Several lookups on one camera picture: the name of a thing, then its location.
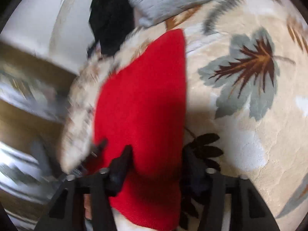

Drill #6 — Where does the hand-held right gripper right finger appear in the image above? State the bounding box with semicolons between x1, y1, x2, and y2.
182;148;281;231

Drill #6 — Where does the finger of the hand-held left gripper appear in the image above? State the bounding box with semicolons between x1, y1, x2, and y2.
82;138;109;172

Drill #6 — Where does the wooden cabinet with glass doors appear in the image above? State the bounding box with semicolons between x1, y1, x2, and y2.
0;41;80;231

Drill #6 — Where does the black cloth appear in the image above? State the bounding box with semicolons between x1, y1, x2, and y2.
88;0;136;56

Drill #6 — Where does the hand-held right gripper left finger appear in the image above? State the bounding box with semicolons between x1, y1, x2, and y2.
34;145;133;231

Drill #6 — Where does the beige leaf-print blanket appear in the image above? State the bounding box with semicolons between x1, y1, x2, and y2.
60;0;308;231

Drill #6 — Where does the red and navy knit sweater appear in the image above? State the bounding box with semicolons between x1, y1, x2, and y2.
92;28;187;230

